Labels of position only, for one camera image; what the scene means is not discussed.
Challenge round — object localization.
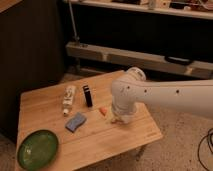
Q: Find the metal shelf pole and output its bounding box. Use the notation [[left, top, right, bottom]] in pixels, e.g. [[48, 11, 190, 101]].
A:
[[68, 0, 87, 47]]

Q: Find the black cable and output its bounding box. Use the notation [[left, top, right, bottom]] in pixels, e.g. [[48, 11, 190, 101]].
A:
[[197, 127, 213, 171]]

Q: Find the grey long case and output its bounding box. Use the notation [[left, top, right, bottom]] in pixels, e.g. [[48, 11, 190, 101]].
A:
[[66, 42, 213, 79]]

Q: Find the blue sponge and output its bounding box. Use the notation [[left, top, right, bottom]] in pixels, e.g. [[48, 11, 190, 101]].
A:
[[65, 113, 87, 133]]

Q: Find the wooden shelf board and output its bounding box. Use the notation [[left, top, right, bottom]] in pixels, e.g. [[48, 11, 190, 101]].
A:
[[62, 0, 213, 20]]

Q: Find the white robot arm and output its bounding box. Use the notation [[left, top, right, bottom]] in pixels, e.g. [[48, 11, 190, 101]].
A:
[[111, 67, 213, 123]]

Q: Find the white plastic bottle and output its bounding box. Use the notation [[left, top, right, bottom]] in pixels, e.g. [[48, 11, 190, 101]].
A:
[[62, 85, 76, 116]]

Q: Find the orange carrot toy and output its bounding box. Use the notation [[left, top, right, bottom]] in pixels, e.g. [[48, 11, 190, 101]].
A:
[[99, 107, 107, 116]]

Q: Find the black upright eraser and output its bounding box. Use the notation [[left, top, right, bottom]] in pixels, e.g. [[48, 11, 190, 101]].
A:
[[83, 85, 93, 107]]

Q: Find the green plate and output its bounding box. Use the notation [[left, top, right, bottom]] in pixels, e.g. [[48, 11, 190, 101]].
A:
[[17, 130, 59, 171]]

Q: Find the black case handle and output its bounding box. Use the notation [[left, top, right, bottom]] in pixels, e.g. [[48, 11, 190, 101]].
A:
[[164, 56, 194, 66]]

